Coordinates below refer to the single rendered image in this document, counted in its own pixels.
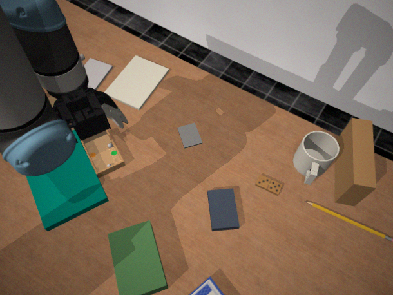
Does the wooden ball-in-hole puzzle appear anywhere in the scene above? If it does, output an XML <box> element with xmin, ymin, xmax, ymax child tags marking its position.
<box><xmin>81</xmin><ymin>130</ymin><xmax>125</xmax><ymax>178</ymax></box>

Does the wooden domino tile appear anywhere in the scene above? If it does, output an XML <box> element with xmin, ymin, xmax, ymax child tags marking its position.
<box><xmin>255</xmin><ymin>175</ymin><xmax>283</xmax><ymax>196</ymax></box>

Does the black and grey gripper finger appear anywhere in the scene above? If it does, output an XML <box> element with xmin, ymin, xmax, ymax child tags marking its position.
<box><xmin>53</xmin><ymin>105</ymin><xmax>63</xmax><ymax>119</ymax></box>
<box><xmin>93</xmin><ymin>89</ymin><xmax>129</xmax><ymax>128</ymax></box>

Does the tan rectangular box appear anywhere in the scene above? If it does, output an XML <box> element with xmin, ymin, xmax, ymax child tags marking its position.
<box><xmin>48</xmin><ymin>96</ymin><xmax>57</xmax><ymax>107</ymax></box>

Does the grey mug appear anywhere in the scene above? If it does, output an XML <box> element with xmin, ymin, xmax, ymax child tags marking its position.
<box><xmin>293</xmin><ymin>131</ymin><xmax>340</xmax><ymax>185</ymax></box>

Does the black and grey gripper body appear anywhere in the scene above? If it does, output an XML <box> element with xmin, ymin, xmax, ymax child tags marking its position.
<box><xmin>47</xmin><ymin>74</ymin><xmax>111</xmax><ymax>140</ymax></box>

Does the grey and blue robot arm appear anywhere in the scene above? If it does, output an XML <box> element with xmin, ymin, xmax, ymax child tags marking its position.
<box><xmin>0</xmin><ymin>0</ymin><xmax>86</xmax><ymax>176</ymax></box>

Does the brown rectangular box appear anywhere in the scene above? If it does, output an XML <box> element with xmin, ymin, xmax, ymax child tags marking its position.
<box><xmin>334</xmin><ymin>118</ymin><xmax>376</xmax><ymax>206</ymax></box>

